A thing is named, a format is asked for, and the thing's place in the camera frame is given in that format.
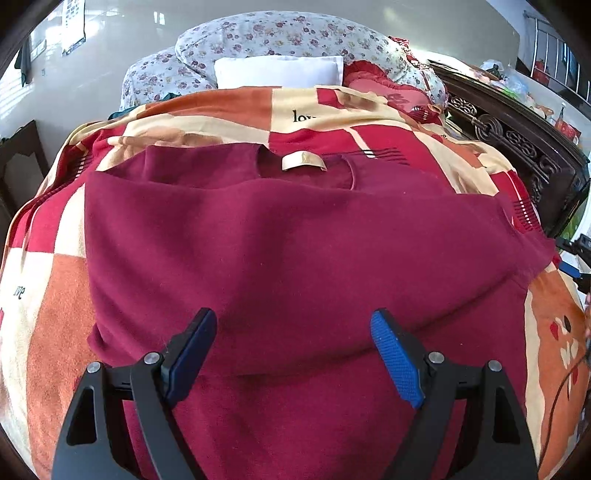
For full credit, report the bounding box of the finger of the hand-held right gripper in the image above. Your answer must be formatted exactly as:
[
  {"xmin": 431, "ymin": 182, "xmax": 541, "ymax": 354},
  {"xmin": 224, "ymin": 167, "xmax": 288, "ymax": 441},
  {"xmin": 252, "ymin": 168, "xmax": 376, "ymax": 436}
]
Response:
[
  {"xmin": 558, "ymin": 260, "xmax": 591, "ymax": 296},
  {"xmin": 555, "ymin": 235, "xmax": 591, "ymax": 260}
]

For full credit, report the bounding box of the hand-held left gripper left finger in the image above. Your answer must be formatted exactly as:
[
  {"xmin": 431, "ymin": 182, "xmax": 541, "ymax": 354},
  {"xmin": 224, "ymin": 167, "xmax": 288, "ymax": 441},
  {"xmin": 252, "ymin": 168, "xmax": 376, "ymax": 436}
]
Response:
[{"xmin": 52, "ymin": 307, "xmax": 218, "ymax": 480}]

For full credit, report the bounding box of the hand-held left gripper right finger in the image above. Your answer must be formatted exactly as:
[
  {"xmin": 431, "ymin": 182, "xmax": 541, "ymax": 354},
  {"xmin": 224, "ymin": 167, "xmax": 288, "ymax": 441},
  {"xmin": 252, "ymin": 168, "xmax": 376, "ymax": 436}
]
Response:
[{"xmin": 369, "ymin": 307, "xmax": 539, "ymax": 480}]

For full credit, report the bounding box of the maroon sweater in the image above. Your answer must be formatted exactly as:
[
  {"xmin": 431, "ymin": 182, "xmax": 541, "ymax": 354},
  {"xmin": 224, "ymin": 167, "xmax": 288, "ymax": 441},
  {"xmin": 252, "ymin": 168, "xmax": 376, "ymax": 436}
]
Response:
[{"xmin": 84, "ymin": 143, "xmax": 559, "ymax": 480}]

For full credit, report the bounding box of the red orange printed blanket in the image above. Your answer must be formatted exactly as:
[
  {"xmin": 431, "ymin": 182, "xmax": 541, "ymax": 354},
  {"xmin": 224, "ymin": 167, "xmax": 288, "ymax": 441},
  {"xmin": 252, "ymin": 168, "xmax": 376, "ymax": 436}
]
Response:
[{"xmin": 0, "ymin": 85, "xmax": 591, "ymax": 480}]

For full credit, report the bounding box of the pile of plastic bags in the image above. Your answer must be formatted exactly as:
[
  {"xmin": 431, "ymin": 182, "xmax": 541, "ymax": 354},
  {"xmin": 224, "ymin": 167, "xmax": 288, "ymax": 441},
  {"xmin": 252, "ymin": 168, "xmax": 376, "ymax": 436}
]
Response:
[{"xmin": 480, "ymin": 60, "xmax": 532, "ymax": 102}]

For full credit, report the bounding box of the metal stair railing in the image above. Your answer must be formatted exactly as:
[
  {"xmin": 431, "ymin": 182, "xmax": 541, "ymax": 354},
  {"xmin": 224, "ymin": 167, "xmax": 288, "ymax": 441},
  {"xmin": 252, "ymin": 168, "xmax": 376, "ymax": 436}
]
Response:
[{"xmin": 517, "ymin": 9, "xmax": 591, "ymax": 107}]

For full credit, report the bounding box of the red frilled pillow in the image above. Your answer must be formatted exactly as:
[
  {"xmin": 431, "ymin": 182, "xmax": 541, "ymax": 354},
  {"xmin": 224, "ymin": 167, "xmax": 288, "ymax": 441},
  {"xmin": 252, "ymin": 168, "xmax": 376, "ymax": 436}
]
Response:
[{"xmin": 344, "ymin": 37, "xmax": 444, "ymax": 124}]

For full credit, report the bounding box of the dark wooden cabinet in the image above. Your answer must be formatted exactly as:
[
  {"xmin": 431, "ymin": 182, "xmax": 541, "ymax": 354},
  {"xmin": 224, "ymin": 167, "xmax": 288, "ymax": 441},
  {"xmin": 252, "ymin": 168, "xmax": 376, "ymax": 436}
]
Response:
[{"xmin": 0, "ymin": 120, "xmax": 49, "ymax": 250}]

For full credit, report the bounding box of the white pillow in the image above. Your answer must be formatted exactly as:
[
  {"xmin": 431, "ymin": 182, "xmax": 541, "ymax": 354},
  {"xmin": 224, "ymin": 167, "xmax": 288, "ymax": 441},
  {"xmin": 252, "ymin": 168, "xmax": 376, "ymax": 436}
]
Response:
[{"xmin": 213, "ymin": 55, "xmax": 345, "ymax": 89}]

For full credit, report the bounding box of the floral quilt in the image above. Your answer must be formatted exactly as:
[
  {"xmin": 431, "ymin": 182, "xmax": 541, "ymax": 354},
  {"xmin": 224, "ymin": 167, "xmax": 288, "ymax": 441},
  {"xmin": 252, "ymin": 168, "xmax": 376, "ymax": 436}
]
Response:
[{"xmin": 121, "ymin": 10, "xmax": 448, "ymax": 112}]

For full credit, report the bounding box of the dark hanging cloth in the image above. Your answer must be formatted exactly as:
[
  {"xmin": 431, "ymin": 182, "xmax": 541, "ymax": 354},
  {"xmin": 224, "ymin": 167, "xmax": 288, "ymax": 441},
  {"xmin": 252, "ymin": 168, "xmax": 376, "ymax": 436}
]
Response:
[{"xmin": 14, "ymin": 34, "xmax": 35, "ymax": 86}]

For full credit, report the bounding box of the black cable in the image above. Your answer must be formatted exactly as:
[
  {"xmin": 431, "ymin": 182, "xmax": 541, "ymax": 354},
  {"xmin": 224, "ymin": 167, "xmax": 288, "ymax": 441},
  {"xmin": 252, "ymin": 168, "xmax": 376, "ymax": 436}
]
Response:
[{"xmin": 538, "ymin": 323, "xmax": 591, "ymax": 462}]

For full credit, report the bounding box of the dark carved wooden bed frame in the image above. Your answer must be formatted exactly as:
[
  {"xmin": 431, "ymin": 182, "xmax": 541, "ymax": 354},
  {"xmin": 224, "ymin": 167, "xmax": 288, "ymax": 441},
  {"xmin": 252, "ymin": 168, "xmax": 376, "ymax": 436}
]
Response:
[{"xmin": 429, "ymin": 60, "xmax": 591, "ymax": 238}]

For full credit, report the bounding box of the wall calendar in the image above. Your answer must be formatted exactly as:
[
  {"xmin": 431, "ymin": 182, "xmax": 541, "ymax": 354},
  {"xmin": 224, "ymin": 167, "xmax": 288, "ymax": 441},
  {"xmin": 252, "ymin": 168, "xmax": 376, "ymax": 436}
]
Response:
[{"xmin": 62, "ymin": 0, "xmax": 88, "ymax": 56}]

